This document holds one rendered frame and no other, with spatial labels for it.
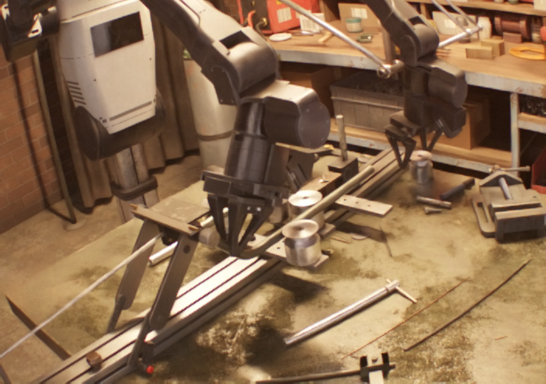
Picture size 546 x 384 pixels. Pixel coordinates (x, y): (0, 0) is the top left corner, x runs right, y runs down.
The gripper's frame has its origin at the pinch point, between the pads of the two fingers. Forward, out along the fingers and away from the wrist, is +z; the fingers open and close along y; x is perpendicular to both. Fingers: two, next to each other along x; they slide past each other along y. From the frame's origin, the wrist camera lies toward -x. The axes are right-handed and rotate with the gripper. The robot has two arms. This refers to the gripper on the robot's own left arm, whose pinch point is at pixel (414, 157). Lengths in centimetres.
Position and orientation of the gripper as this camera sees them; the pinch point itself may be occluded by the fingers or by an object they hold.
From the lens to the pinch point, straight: 117.5
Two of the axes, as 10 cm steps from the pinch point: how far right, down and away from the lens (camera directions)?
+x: -6.2, -4.0, 6.8
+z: 0.5, 8.4, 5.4
